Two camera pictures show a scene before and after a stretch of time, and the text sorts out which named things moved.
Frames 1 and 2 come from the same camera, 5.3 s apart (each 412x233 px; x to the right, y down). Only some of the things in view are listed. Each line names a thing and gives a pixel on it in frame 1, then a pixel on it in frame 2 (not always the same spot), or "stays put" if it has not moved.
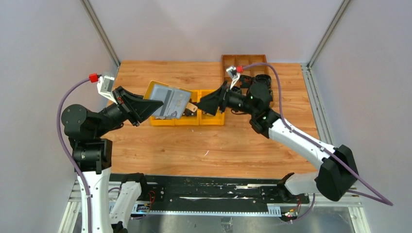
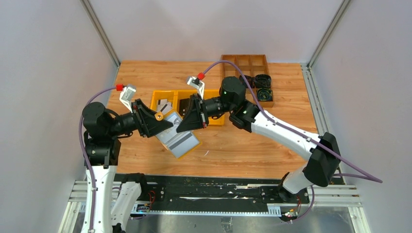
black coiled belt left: x=245 y=81 stays put
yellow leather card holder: x=175 y=100 → x=179 y=144
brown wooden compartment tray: x=229 y=60 stays put
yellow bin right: x=205 y=118 stays put
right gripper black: x=223 y=99 → x=200 y=110
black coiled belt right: x=265 y=78 stays put
